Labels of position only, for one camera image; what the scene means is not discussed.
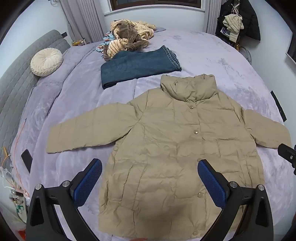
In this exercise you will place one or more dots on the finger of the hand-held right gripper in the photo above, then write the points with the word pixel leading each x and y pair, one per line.
pixel 285 151

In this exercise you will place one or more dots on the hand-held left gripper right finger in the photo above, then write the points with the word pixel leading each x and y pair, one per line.
pixel 211 183

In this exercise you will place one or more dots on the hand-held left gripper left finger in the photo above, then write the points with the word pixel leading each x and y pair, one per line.
pixel 89 183

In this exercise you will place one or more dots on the khaki puffer jacket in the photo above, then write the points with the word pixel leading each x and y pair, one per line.
pixel 161 150

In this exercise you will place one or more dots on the person's left hand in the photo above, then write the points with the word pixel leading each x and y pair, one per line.
pixel 138 239

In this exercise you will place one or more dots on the black phone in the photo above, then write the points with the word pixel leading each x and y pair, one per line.
pixel 26 160

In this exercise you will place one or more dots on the bedside clutter pile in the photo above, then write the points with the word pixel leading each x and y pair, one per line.
pixel 15 197

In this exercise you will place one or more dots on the grey standing fan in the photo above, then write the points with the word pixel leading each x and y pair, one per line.
pixel 246 55

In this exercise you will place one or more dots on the lilac fleece blanket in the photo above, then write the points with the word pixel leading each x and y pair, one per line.
pixel 219 64

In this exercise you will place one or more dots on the folded blue jeans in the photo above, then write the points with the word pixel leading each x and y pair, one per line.
pixel 136 67

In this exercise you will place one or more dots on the grey quilted headboard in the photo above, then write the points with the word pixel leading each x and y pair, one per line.
pixel 16 81

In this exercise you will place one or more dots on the round cream cushion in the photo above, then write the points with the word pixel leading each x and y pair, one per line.
pixel 46 62

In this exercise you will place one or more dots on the black hanging jacket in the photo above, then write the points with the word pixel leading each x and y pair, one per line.
pixel 251 20

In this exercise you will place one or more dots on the beige hanging puffer vest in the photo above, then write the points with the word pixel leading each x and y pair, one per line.
pixel 233 25

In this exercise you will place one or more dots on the blue patterned cloth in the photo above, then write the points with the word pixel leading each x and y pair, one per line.
pixel 107 38

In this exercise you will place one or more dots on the grey pleated curtain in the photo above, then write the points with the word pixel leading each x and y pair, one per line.
pixel 85 18
pixel 212 16

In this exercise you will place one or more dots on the brown plush garment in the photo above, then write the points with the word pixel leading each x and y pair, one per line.
pixel 126 31

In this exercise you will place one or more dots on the small grey cloth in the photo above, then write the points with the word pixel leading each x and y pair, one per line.
pixel 160 29

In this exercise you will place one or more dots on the dark framed window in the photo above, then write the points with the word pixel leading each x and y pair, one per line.
pixel 155 3

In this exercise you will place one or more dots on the wall television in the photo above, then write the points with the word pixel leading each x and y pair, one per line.
pixel 291 52

